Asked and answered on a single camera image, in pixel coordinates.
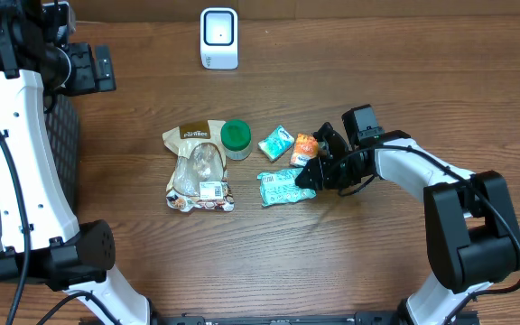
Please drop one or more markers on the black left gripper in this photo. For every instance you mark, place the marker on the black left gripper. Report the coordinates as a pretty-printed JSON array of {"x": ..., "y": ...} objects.
[{"x": 88, "y": 82}]

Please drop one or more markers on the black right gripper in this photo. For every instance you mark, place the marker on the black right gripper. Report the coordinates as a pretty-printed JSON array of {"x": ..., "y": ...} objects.
[{"x": 325, "y": 175}]

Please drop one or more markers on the orange tissue pack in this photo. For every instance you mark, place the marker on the orange tissue pack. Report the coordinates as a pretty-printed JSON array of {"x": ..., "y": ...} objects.
[{"x": 305, "y": 148}]

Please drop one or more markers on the small teal tissue pack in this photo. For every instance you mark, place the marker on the small teal tissue pack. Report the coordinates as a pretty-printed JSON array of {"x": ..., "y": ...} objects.
[{"x": 276, "y": 143}]

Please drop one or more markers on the large teal wipes pack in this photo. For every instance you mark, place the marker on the large teal wipes pack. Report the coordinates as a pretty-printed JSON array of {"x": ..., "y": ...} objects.
[{"x": 279, "y": 187}]

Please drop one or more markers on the green lid jar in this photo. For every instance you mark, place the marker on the green lid jar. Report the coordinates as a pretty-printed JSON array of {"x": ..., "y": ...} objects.
[{"x": 236, "y": 138}]

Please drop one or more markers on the brown snack bag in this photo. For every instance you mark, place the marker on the brown snack bag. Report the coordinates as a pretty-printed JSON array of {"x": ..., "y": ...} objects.
[{"x": 200, "y": 177}]

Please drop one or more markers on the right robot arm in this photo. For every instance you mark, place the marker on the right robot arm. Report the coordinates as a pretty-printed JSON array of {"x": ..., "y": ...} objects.
[{"x": 471, "y": 230}]

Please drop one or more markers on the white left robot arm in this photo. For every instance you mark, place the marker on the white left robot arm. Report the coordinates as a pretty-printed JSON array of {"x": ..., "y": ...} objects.
[{"x": 42, "y": 240}]

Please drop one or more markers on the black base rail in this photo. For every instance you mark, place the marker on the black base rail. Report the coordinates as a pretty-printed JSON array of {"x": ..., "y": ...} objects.
[{"x": 287, "y": 320}]

